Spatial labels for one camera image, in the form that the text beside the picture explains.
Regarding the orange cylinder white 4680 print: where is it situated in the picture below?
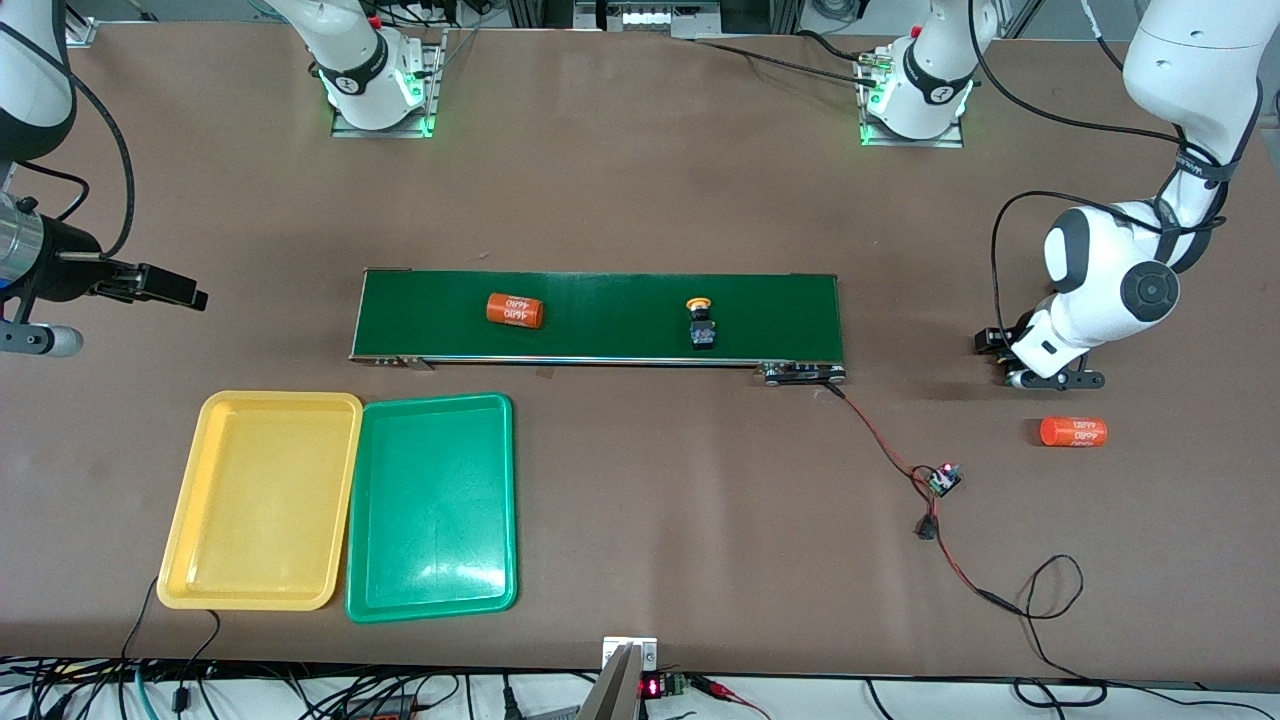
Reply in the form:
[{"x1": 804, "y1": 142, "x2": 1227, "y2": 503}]
[
  {"x1": 1039, "y1": 416, "x2": 1109, "y2": 448},
  {"x1": 486, "y1": 292, "x2": 545, "y2": 331}
]

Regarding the yellow push button switch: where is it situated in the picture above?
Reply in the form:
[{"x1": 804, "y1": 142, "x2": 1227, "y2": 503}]
[{"x1": 685, "y1": 296, "x2": 719, "y2": 352}]

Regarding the yellow plastic tray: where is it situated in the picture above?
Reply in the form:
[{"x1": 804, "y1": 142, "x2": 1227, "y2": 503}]
[{"x1": 157, "y1": 390, "x2": 364, "y2": 612}]

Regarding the green plastic tray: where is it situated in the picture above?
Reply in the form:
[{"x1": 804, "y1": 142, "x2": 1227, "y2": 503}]
[{"x1": 345, "y1": 393, "x2": 519, "y2": 625}]

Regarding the green conveyor belt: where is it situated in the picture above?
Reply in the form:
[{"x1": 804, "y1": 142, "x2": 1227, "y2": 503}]
[{"x1": 348, "y1": 268, "x2": 849, "y2": 387}]

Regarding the red alligator clip lead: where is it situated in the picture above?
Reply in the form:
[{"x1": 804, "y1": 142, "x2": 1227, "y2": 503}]
[{"x1": 690, "y1": 676, "x2": 773, "y2": 720}]

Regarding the white lit device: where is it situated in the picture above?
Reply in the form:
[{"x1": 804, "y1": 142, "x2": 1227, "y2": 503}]
[{"x1": 575, "y1": 0, "x2": 721, "y2": 33}]

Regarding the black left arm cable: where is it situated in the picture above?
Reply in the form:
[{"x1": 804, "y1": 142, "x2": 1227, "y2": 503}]
[{"x1": 968, "y1": 0, "x2": 1226, "y2": 346}]

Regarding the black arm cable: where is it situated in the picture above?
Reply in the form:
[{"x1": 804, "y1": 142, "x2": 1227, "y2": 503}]
[
  {"x1": 20, "y1": 70, "x2": 136, "y2": 261},
  {"x1": 968, "y1": 0, "x2": 1226, "y2": 346}
]

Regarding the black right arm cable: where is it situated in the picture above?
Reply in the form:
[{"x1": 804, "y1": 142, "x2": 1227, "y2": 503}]
[{"x1": 20, "y1": 70, "x2": 136, "y2": 261}]

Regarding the red black conveyor wire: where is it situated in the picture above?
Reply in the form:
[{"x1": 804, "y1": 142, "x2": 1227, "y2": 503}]
[{"x1": 825, "y1": 383, "x2": 936, "y2": 479}]

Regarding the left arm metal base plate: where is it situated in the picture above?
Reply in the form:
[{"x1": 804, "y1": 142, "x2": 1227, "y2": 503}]
[{"x1": 858, "y1": 55, "x2": 966, "y2": 150}]

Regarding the thin black table cable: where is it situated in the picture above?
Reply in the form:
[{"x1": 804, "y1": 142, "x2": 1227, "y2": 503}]
[{"x1": 120, "y1": 575, "x2": 161, "y2": 666}]

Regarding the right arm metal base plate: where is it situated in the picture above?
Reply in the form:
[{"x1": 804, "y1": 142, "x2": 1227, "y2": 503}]
[{"x1": 330, "y1": 28, "x2": 446, "y2": 139}]

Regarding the black base power cable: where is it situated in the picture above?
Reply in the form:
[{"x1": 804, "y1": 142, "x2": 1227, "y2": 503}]
[{"x1": 695, "y1": 28, "x2": 881, "y2": 89}]

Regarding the black cable with inline plug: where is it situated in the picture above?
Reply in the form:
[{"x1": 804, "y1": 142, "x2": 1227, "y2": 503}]
[{"x1": 172, "y1": 608, "x2": 223, "y2": 713}]

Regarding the silver metal table bracket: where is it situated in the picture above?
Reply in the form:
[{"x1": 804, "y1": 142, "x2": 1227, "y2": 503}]
[{"x1": 602, "y1": 636, "x2": 660, "y2": 673}]

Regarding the grey camera stand pole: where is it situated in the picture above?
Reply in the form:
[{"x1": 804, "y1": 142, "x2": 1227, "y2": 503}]
[{"x1": 575, "y1": 643, "x2": 643, "y2": 720}]

